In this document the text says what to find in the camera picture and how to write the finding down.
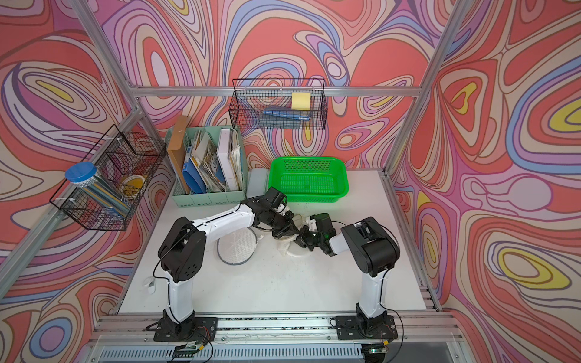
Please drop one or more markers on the green plastic basket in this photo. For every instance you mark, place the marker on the green plastic basket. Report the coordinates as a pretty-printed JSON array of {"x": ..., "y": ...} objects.
[{"x": 309, "y": 179}]

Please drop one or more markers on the blue folder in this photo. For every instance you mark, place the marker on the blue folder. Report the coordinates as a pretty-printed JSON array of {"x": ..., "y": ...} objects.
[{"x": 192, "y": 178}]

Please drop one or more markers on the back black wire basket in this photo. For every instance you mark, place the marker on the back black wire basket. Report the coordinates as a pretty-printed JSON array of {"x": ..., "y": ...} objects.
[{"x": 251, "y": 96}]

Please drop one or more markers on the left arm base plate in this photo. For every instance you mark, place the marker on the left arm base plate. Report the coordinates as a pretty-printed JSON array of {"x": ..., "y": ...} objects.
[{"x": 192, "y": 329}]

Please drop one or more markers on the left black wire basket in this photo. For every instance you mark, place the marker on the left black wire basket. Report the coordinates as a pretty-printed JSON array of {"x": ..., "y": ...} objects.
[{"x": 116, "y": 154}]

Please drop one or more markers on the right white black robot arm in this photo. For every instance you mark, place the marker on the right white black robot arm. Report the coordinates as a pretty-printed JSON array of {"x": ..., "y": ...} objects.
[{"x": 375, "y": 251}]

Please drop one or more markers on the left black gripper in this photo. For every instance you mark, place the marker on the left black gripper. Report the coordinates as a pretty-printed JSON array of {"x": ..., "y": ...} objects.
[{"x": 289, "y": 228}]

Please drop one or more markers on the mint green file organizer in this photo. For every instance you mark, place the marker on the mint green file organizer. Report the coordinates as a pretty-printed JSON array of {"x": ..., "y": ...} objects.
[{"x": 201, "y": 146}]

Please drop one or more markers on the blue pen pouch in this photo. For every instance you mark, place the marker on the blue pen pouch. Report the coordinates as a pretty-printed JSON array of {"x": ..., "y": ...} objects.
[{"x": 296, "y": 115}]

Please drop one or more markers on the yellow sticky note pad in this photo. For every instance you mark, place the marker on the yellow sticky note pad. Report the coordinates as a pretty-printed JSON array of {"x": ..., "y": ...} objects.
[{"x": 301, "y": 101}]

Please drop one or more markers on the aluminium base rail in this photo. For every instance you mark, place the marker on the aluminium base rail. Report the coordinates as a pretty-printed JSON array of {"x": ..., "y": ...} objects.
[{"x": 282, "y": 337}]

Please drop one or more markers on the blue lidded clear jar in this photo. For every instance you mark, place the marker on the blue lidded clear jar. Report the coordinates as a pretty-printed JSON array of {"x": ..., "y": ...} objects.
[{"x": 88, "y": 178}]

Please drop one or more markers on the black wire basket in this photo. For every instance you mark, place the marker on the black wire basket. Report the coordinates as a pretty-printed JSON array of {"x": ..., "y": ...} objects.
[
  {"x": 251, "y": 96},
  {"x": 116, "y": 154}
]

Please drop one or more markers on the small white clip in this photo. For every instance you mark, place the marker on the small white clip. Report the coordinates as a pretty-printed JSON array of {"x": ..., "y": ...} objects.
[{"x": 149, "y": 284}]

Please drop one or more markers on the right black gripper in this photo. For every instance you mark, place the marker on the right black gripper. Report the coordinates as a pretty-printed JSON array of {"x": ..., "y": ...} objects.
[{"x": 302, "y": 238}]

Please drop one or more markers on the white book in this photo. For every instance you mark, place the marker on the white book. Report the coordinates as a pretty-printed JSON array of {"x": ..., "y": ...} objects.
[{"x": 225, "y": 160}]

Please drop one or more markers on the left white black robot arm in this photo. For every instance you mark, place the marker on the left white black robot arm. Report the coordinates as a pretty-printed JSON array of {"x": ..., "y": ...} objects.
[{"x": 181, "y": 254}]

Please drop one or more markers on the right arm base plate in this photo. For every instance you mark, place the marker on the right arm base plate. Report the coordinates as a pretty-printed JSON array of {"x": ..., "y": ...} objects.
[{"x": 382, "y": 327}]

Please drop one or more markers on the green circuit board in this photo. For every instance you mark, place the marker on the green circuit board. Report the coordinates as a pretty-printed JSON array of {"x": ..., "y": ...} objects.
[{"x": 186, "y": 351}]

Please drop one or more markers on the brown cardboard folder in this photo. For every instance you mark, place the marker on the brown cardboard folder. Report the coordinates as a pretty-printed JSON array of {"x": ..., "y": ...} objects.
[{"x": 177, "y": 151}]

